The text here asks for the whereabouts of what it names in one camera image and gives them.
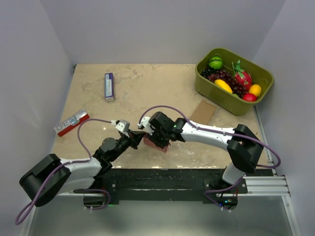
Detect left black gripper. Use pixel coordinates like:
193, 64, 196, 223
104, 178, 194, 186
110, 129, 146, 162

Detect pink paper box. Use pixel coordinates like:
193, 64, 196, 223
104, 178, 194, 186
143, 134, 170, 153

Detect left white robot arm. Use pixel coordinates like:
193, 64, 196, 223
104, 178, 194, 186
19, 130, 146, 207

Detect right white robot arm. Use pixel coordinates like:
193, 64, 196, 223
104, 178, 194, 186
139, 112, 263, 193

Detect brown cardboard box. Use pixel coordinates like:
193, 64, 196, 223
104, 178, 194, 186
189, 101, 216, 125

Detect purple toothpaste box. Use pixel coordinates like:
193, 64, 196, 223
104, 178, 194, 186
104, 73, 115, 102

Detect red white toothpaste box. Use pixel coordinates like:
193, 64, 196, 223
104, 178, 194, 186
54, 109, 90, 137

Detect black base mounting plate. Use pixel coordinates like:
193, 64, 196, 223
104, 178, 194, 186
74, 169, 247, 210

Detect olive green plastic bin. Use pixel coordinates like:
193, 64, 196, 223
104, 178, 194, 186
194, 48, 274, 116

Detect yellow toy mango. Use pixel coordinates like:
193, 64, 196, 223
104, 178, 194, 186
214, 79, 233, 93

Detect dark purple toy grapes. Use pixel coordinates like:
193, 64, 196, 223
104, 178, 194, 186
201, 68, 247, 98

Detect green toy watermelon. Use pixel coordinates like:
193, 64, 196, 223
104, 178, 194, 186
208, 56, 223, 70

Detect red toy apple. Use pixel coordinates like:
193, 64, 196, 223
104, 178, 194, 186
242, 92, 257, 102

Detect red toy dragon fruit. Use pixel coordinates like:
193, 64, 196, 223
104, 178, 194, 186
232, 60, 252, 91

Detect orange toy lemon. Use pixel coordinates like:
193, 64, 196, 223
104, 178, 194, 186
249, 84, 262, 97

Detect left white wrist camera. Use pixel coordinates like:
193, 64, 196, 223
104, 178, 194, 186
115, 119, 130, 136

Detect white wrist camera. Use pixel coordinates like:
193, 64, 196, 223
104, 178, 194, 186
137, 117, 154, 135
115, 119, 130, 136

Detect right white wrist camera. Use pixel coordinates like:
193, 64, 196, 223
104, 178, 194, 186
137, 117, 154, 135

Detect aluminium frame rail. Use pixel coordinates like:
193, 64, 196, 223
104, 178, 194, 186
31, 108, 292, 205

